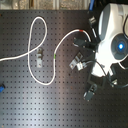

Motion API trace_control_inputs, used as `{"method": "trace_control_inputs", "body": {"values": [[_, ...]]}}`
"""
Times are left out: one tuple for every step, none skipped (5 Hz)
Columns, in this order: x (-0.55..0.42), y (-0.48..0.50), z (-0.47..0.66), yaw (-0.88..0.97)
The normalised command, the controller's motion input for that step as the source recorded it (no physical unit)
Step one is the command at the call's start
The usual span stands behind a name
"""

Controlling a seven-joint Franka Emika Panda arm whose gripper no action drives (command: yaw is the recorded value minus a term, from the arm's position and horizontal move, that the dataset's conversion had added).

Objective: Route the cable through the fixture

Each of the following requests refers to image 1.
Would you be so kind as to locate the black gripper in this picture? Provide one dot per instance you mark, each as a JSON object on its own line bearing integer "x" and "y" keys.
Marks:
{"x": 84, "y": 44}

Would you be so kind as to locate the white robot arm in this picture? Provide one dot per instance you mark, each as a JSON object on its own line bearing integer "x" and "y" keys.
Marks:
{"x": 111, "y": 45}

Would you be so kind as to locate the blue object at edge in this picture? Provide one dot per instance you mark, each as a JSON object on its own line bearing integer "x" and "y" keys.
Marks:
{"x": 1, "y": 88}

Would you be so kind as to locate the metal cable clip fixture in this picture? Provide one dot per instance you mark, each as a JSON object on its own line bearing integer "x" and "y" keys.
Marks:
{"x": 39, "y": 57}

